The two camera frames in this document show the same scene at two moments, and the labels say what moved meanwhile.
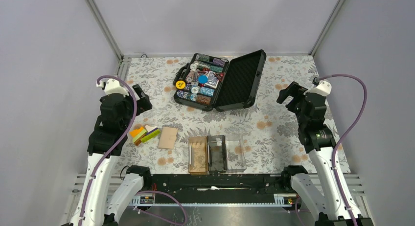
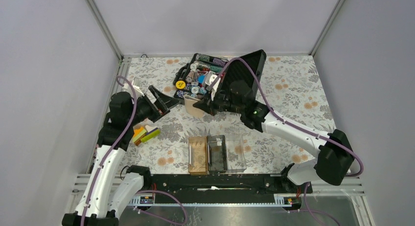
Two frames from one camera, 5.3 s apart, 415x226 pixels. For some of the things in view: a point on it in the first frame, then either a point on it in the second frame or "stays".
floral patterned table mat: [159, 137] stays
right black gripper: [294, 90] → [208, 105]
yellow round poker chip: [180, 84] stays
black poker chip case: [208, 81] stays
